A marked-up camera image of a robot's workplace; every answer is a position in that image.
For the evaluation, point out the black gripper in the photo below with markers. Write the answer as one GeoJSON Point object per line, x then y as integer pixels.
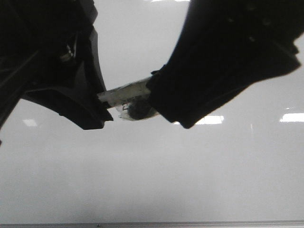
{"type": "Point", "coordinates": [49, 56]}

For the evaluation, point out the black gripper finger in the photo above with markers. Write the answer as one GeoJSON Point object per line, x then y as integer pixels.
{"type": "Point", "coordinates": [224, 47]}

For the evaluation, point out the white whiteboard marker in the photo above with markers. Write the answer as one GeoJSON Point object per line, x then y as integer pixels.
{"type": "Point", "coordinates": [130, 100]}

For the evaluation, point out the white whiteboard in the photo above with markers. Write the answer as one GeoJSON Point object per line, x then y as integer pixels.
{"type": "Point", "coordinates": [247, 166]}

